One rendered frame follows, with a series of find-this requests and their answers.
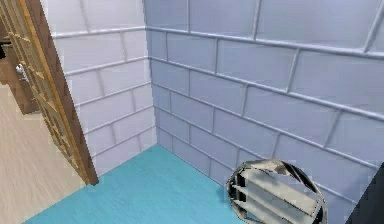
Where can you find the brown wooden cupboard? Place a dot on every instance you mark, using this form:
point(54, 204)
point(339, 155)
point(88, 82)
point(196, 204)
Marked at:
point(15, 86)

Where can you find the wooden room door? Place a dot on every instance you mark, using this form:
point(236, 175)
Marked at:
point(56, 100)

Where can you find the black cabinet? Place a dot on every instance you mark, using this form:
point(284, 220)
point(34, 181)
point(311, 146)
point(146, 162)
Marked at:
point(370, 203)

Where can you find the round grey slatted bin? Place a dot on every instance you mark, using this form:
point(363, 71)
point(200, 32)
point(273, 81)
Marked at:
point(273, 196)

